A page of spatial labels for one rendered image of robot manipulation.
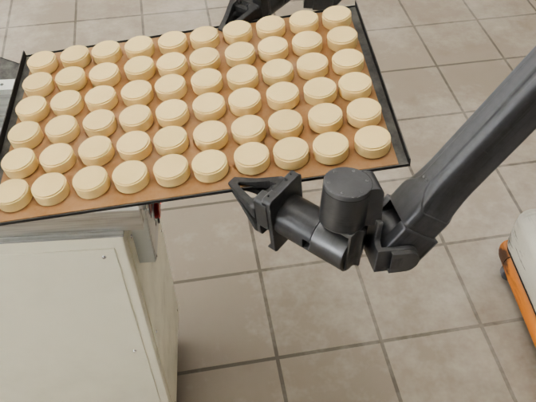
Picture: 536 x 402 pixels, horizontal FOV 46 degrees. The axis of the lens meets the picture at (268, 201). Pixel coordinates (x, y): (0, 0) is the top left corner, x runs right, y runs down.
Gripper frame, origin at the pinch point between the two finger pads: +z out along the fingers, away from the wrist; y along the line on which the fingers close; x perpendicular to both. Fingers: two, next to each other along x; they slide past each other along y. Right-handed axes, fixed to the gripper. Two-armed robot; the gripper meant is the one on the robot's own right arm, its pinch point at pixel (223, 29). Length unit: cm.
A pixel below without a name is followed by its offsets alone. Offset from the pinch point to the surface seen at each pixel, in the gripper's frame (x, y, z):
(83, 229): 6.6, -9.7, 41.4
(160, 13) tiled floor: -140, -94, -90
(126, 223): 11.5, -9.5, 36.7
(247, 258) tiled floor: -18, -97, -11
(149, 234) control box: 9.8, -17.5, 32.8
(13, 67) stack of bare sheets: -155, -87, -21
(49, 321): -2, -33, 52
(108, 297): 7, -27, 43
